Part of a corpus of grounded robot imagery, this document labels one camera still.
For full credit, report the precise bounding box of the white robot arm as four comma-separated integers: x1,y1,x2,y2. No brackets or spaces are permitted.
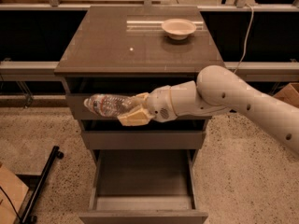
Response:
118,65,299,154

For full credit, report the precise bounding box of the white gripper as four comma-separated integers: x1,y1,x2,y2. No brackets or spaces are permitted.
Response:
118,86,178,126

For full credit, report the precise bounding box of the grey top drawer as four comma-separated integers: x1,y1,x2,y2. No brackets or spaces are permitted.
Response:
64,77,220,121

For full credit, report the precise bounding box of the white bowl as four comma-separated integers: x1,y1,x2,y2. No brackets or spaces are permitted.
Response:
162,19,196,40

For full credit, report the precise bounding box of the grey middle drawer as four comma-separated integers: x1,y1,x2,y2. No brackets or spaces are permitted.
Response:
81,119,206,149

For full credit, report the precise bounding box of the black cable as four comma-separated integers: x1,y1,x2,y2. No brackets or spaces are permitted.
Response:
0,186,22,222

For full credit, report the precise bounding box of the black wheeled stand leg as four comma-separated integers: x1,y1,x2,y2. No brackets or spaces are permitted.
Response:
19,146,64,224

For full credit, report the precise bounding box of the grey open bottom drawer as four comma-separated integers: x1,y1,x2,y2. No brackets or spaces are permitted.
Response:
78,149,207,224

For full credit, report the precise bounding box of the grey drawer cabinet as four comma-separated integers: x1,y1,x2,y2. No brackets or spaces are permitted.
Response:
53,5,229,224

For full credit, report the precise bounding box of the cardboard box left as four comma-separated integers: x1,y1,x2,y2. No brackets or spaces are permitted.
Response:
0,164,29,224

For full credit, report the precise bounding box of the clear plastic water bottle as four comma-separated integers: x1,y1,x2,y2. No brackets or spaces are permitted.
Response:
83,94,142,118

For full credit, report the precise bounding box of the white cable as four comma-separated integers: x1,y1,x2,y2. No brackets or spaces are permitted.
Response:
233,4,255,75

